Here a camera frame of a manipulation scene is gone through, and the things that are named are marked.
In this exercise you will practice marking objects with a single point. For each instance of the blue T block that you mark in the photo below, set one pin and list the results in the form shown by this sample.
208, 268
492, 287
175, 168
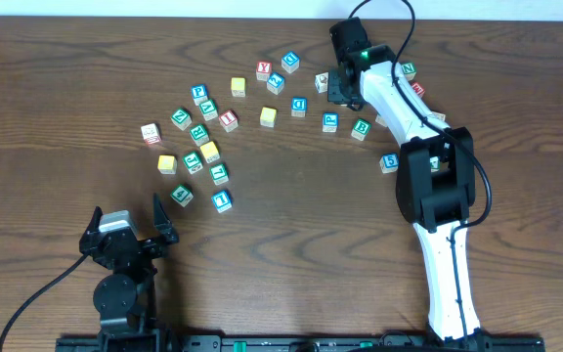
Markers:
222, 201

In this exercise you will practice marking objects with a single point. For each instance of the yellow S block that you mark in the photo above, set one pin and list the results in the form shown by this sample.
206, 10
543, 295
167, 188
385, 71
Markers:
268, 117

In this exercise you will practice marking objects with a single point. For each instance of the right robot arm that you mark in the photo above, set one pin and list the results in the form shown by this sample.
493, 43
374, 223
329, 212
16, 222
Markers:
435, 185

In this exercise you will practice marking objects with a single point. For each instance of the white picture block left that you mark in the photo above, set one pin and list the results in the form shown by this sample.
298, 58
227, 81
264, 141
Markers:
151, 134

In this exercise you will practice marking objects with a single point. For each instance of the white picture block right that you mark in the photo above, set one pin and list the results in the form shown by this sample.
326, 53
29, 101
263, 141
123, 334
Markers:
439, 115

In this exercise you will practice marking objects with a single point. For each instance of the blue p block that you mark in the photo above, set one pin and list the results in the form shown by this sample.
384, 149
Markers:
199, 94
330, 122

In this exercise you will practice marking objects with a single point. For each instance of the blue P block middle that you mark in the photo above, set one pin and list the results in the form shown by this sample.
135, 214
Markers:
330, 122

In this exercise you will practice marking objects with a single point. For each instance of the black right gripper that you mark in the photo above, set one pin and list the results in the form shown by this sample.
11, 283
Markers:
334, 93

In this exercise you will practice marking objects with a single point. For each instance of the white picture block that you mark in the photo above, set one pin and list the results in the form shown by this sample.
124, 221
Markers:
439, 115
151, 134
321, 82

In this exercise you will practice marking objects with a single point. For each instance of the red I block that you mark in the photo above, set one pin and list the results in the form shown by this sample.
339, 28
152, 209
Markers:
228, 120

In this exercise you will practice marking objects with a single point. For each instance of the blue 2 block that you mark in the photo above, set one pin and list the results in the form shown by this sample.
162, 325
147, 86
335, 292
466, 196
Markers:
275, 83

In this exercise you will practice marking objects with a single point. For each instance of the blue d block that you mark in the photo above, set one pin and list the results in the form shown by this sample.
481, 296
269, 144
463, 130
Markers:
290, 62
298, 107

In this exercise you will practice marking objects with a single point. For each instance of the green J block right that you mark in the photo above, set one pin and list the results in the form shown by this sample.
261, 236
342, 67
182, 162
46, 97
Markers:
435, 164

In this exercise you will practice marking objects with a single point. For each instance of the yellow O block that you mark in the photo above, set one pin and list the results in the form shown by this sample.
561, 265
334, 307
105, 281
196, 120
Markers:
238, 86

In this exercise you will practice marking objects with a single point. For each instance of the green L block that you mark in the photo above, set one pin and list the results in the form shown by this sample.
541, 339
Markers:
219, 174

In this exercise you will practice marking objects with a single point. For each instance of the red M block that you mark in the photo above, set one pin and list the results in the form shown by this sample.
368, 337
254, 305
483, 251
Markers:
418, 89

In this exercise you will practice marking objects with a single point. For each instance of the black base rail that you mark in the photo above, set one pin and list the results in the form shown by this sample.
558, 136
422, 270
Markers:
389, 342

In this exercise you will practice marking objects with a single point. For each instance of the blue H block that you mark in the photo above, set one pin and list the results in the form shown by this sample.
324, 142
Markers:
380, 120

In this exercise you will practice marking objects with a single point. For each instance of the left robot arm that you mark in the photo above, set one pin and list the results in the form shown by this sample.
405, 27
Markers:
125, 299

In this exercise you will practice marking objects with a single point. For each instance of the green Z block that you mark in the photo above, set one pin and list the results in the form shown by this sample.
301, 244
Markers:
181, 118

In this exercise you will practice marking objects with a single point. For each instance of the yellow C block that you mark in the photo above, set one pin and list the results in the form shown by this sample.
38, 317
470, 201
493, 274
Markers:
167, 164

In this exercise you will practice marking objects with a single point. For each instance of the green 4 block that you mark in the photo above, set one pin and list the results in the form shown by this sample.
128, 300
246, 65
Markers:
182, 194

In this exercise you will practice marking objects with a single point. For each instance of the blue D block top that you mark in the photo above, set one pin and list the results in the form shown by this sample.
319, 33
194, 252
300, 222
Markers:
290, 62

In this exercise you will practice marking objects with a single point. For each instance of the green N block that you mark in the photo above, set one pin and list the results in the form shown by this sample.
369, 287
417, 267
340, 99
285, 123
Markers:
409, 71

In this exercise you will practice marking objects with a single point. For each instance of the blue D block middle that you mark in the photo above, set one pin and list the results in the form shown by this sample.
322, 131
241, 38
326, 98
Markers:
298, 107

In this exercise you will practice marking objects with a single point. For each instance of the red Y block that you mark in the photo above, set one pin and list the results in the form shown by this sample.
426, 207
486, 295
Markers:
263, 70

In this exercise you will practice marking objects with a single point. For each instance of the green V block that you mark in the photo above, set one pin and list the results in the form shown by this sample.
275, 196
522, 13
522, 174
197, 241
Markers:
208, 110

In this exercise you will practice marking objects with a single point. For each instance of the white picture block middle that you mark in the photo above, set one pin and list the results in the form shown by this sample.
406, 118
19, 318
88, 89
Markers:
321, 82

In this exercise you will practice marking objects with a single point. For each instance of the blue 5 block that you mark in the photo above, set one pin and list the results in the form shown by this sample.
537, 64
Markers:
389, 163

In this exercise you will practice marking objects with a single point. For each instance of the green J block left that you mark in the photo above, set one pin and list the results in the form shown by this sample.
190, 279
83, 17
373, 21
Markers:
192, 162

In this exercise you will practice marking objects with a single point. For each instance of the blue P block left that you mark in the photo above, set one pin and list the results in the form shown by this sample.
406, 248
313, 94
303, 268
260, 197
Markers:
199, 94

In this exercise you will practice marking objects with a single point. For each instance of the green B block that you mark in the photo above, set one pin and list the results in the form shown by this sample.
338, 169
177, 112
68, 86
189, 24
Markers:
360, 129

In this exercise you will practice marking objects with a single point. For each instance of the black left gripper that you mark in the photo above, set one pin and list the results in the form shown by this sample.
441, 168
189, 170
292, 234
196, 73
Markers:
157, 248

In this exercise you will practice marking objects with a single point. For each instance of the green R block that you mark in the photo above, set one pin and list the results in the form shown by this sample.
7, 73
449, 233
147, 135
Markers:
199, 134

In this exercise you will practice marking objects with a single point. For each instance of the green j block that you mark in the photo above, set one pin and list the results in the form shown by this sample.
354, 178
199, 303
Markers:
435, 164
192, 162

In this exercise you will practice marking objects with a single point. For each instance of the yellow K block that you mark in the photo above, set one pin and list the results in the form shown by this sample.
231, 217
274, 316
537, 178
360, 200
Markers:
210, 152

